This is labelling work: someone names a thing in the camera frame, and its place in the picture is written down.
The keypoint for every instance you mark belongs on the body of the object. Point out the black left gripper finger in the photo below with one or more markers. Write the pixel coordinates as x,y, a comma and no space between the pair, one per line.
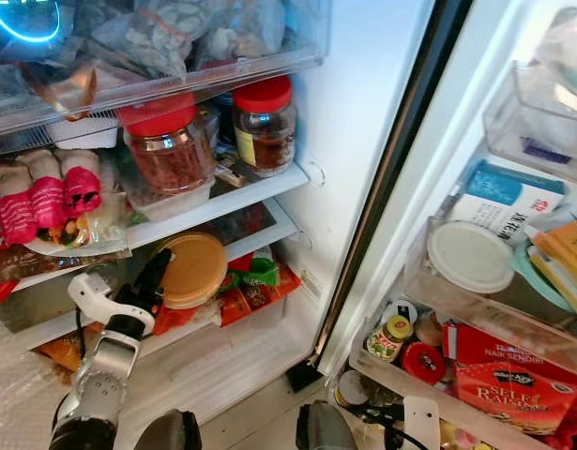
157,270

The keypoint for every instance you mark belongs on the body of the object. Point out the clear door shelf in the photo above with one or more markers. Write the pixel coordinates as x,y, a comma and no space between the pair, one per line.
504,131
429,309

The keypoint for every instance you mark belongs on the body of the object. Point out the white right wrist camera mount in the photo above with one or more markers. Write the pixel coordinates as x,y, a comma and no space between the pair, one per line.
422,422

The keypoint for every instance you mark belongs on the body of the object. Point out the brown glass jar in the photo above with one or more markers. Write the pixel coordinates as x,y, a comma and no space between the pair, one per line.
431,328

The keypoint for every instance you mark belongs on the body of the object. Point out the white plastic tub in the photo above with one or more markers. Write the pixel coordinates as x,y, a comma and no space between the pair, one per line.
175,204

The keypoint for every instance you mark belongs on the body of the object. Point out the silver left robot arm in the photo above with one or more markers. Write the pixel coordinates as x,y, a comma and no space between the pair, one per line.
105,370

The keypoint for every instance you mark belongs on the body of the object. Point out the red self raising flour box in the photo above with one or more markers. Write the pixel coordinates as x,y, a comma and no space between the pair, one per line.
508,380

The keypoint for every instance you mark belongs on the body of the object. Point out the pink labelled meat roll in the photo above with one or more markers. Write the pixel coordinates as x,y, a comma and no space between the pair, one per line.
82,187
14,216
47,199

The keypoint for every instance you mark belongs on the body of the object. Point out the green food packet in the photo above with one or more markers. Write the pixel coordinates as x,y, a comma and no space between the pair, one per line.
252,270

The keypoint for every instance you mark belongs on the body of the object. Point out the dark gold tin can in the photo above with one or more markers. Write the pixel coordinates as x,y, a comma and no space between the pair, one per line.
352,389

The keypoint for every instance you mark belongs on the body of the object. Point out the white fridge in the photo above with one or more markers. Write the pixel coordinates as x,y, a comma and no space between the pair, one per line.
363,103

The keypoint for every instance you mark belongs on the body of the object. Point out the small red lid jar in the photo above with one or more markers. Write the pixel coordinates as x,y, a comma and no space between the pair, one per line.
265,127

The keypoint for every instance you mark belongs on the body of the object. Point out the blue white carton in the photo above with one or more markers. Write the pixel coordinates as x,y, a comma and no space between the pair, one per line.
508,199

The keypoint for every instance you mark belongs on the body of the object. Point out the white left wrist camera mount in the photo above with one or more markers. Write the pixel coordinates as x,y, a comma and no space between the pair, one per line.
91,291

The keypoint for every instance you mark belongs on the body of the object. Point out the wrapped vegetable tray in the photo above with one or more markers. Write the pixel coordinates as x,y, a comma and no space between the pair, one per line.
82,234

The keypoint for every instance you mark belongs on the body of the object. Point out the orange red food packet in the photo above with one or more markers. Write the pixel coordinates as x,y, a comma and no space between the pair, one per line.
260,298

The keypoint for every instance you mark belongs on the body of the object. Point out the orange snack packet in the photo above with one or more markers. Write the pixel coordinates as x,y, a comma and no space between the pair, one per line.
63,354

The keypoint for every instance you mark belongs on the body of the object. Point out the clear plastic fridge drawer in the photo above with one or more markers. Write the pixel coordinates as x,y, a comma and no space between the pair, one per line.
302,42

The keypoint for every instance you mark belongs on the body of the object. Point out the clear bubble wrap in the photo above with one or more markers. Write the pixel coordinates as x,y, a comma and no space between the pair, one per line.
21,394

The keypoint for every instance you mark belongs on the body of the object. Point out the white edged fridge shelf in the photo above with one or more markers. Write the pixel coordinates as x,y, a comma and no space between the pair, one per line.
250,197
274,234

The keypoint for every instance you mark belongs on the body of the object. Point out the red lid can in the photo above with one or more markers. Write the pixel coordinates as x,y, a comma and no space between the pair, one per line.
424,363

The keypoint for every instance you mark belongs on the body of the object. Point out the white fridge door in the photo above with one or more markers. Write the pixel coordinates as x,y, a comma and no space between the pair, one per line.
485,56

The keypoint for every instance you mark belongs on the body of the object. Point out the grey robot right leg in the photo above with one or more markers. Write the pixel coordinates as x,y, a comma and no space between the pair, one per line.
326,427

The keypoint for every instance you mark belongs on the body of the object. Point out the yellow food packet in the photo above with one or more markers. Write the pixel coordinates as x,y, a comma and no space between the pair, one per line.
565,262

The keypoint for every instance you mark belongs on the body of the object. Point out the large red lid jar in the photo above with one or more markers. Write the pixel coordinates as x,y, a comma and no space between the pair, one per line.
168,150

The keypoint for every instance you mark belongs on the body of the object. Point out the white round lid tub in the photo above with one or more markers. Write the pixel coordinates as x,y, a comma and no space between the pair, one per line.
471,258

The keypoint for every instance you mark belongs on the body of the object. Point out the brown bread bag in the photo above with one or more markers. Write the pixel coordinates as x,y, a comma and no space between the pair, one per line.
11,262

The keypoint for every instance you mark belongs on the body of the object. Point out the black door hinge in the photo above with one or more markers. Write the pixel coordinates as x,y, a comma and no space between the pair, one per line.
305,375

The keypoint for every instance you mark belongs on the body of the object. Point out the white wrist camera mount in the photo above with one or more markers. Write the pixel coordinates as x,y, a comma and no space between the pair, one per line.
422,422
91,291

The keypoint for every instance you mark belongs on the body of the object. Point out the frozen food bag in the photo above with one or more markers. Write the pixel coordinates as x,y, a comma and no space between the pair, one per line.
175,36

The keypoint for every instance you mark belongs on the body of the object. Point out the white cap bottle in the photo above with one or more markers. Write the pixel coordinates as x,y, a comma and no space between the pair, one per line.
401,309

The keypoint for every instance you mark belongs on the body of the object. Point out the orange plastic lidded bowl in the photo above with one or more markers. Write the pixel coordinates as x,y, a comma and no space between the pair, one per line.
196,270

